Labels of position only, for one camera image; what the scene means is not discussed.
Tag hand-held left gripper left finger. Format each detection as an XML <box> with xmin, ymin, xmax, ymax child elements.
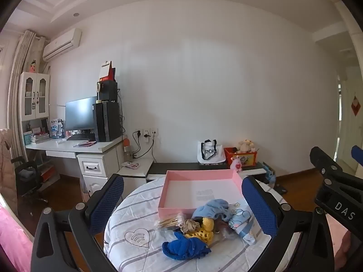
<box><xmin>31</xmin><ymin>173</ymin><xmax>125</xmax><ymax>272</ymax></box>

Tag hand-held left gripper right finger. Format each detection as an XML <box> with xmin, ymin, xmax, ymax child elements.
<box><xmin>241</xmin><ymin>176</ymin><xmax>336</xmax><ymax>272</ymax></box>

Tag printed white blue baby garment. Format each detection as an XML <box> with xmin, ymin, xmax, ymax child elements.
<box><xmin>227</xmin><ymin>201</ymin><xmax>257</xmax><ymax>245</ymax></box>

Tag clear plastic bag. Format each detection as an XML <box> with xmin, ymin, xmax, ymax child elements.
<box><xmin>214</xmin><ymin>221</ymin><xmax>236</xmax><ymax>240</ymax></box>

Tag light blue fleece cloth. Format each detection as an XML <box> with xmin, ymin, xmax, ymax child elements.
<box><xmin>192</xmin><ymin>199</ymin><xmax>231</xmax><ymax>221</ymax></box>

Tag pack of cotton swabs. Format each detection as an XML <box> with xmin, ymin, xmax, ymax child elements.
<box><xmin>155</xmin><ymin>214</ymin><xmax>185</xmax><ymax>230</ymax></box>

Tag pink shallow box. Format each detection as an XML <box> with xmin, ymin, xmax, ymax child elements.
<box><xmin>158</xmin><ymin>168</ymin><xmax>244</xmax><ymax>219</ymax></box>

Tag brown scrunchie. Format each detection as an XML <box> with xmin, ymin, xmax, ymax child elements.
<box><xmin>179</xmin><ymin>219</ymin><xmax>200</xmax><ymax>234</ymax></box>

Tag blue knit cloth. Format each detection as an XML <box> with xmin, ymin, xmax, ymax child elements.
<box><xmin>162</xmin><ymin>231</ymin><xmax>212</xmax><ymax>261</ymax></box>

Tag white door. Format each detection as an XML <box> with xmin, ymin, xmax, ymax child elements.
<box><xmin>337</xmin><ymin>62</ymin><xmax>363</xmax><ymax>176</ymax></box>

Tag pink floral fabric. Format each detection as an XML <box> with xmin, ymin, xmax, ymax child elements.
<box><xmin>326</xmin><ymin>212</ymin><xmax>363</xmax><ymax>272</ymax></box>

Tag white corner shelf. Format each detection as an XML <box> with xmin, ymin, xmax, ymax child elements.
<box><xmin>118</xmin><ymin>158</ymin><xmax>154</xmax><ymax>179</ymax></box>

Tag pink plush toy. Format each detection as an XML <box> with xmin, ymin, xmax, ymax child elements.
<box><xmin>230</xmin><ymin>156</ymin><xmax>243</xmax><ymax>173</ymax></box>

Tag red toy box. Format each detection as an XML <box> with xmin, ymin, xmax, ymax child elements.
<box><xmin>224</xmin><ymin>147</ymin><xmax>258</xmax><ymax>166</ymax></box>

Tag beige plush toy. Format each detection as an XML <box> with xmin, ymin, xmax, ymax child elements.
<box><xmin>237</xmin><ymin>139</ymin><xmax>256</xmax><ymax>153</ymax></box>

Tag white tote bag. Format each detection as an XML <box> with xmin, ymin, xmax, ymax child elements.
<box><xmin>198</xmin><ymin>140</ymin><xmax>226</xmax><ymax>165</ymax></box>

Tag white desk with drawers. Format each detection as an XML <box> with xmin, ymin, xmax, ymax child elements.
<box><xmin>25</xmin><ymin>136</ymin><xmax>127</xmax><ymax>202</ymax></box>

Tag black white TV cabinet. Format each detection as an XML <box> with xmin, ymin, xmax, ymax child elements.
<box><xmin>147</xmin><ymin>161</ymin><xmax>268</xmax><ymax>183</ymax></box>

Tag black computer tower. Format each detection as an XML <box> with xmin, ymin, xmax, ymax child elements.
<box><xmin>93</xmin><ymin>101</ymin><xmax>122</xmax><ymax>143</ymax></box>

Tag black office chair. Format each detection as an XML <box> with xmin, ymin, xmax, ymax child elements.
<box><xmin>11</xmin><ymin>156</ymin><xmax>49</xmax><ymax>203</ymax></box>

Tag blue white package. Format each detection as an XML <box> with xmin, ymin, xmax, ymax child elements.
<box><xmin>49</xmin><ymin>118</ymin><xmax>64</xmax><ymax>138</ymax></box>

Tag black computer monitor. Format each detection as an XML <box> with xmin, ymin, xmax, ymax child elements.
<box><xmin>65</xmin><ymin>96</ymin><xmax>98</xmax><ymax>141</ymax></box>

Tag stack of books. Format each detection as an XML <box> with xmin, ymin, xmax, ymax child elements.
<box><xmin>24</xmin><ymin>127</ymin><xmax>50</xmax><ymax>144</ymax></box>

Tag pink cloth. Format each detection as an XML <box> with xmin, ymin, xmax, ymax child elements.
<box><xmin>0</xmin><ymin>202</ymin><xmax>35</xmax><ymax>261</ymax></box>

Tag red white carton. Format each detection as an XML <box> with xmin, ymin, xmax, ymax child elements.
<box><xmin>99</xmin><ymin>60</ymin><xmax>117</xmax><ymax>82</ymax></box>

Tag white glass-door cabinet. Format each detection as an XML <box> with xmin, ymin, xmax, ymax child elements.
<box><xmin>17</xmin><ymin>72</ymin><xmax>51</xmax><ymax>119</ymax></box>

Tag white air conditioner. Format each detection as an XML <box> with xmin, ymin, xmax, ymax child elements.
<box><xmin>42</xmin><ymin>28</ymin><xmax>82</xmax><ymax>62</ymax></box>

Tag black power cable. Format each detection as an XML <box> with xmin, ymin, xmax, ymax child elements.
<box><xmin>133</xmin><ymin>132</ymin><xmax>155</xmax><ymax>159</ymax></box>

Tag white wall sockets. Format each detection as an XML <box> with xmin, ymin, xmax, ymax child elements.
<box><xmin>133</xmin><ymin>129</ymin><xmax>159</xmax><ymax>139</ymax></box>

